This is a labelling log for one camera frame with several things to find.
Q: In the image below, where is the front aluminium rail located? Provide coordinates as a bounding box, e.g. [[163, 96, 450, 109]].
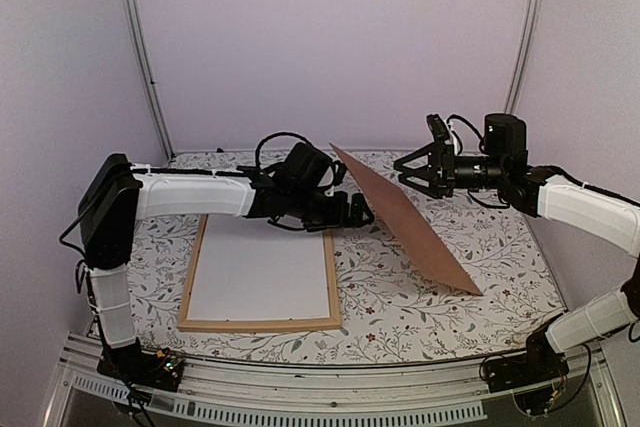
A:
[[39, 334, 630, 426]]

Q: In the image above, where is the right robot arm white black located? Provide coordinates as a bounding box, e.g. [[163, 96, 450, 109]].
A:
[[394, 113, 639, 383]]

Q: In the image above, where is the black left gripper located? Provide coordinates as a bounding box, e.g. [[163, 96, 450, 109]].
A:
[[288, 186, 375, 234]]

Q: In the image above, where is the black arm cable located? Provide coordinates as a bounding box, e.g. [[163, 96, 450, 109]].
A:
[[254, 131, 314, 171], [447, 115, 486, 148]]

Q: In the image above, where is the light wooden picture frame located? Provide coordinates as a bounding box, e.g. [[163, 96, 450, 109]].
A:
[[176, 216, 342, 333]]

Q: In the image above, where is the aluminium corner post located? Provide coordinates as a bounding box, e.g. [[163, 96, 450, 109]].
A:
[[504, 0, 543, 115], [122, 0, 176, 160]]

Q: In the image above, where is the floral patterned table cover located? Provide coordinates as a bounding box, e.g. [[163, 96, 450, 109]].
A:
[[128, 191, 565, 365]]

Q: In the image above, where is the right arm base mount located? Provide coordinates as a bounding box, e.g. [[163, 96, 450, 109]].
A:
[[479, 331, 569, 393]]

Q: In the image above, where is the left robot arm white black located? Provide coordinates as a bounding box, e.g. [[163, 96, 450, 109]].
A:
[[59, 137, 374, 381]]

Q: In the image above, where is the brown frame backing board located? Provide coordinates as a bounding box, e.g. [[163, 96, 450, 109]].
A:
[[331, 144, 482, 296]]

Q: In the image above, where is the left aluminium corner post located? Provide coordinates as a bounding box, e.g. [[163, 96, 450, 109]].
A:
[[122, 0, 176, 160]]

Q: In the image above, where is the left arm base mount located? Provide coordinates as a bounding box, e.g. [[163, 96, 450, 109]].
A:
[[97, 341, 185, 392]]

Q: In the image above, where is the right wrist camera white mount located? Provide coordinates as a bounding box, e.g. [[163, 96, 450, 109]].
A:
[[426, 114, 458, 154]]

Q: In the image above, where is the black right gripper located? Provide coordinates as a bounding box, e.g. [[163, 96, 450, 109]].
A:
[[394, 142, 507, 200]]

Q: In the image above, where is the right aluminium corner post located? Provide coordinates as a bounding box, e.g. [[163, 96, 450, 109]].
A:
[[504, 0, 543, 115]]

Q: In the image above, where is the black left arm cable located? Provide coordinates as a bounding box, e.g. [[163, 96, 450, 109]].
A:
[[254, 131, 314, 171]]

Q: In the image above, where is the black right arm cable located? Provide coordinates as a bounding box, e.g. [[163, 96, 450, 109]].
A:
[[447, 115, 486, 148]]

